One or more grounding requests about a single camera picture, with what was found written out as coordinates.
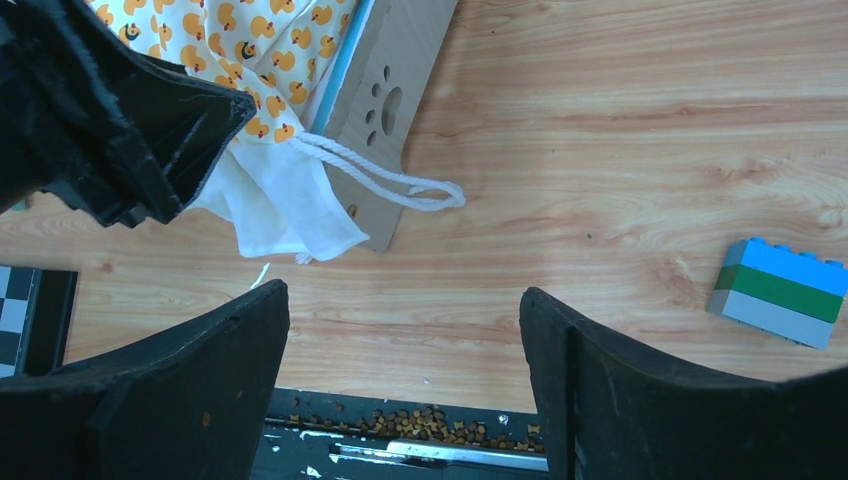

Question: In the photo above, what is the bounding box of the blue green small block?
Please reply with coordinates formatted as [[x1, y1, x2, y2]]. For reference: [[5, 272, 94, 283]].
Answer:
[[706, 237, 847, 350]]

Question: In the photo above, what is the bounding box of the yellow duck print blanket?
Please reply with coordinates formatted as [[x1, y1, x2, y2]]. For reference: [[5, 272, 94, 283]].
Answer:
[[91, 0, 367, 261]]

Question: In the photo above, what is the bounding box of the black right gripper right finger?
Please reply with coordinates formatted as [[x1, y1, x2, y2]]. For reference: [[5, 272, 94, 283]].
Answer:
[[519, 288, 847, 479]]

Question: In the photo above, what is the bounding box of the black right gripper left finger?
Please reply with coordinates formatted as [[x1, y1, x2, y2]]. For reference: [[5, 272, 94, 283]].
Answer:
[[1, 279, 290, 479]]

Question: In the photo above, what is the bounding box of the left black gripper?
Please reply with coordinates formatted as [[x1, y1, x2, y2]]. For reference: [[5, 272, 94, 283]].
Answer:
[[1, 1, 256, 228]]

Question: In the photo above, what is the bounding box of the wooden pet bed frame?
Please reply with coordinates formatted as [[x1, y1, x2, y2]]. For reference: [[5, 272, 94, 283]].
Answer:
[[302, 0, 460, 253]]

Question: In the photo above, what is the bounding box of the black white checkerboard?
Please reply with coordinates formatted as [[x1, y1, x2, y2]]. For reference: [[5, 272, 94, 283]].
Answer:
[[1, 265, 78, 378]]

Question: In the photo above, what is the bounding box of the white rope tie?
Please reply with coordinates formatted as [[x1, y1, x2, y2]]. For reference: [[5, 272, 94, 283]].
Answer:
[[289, 132, 466, 212]]

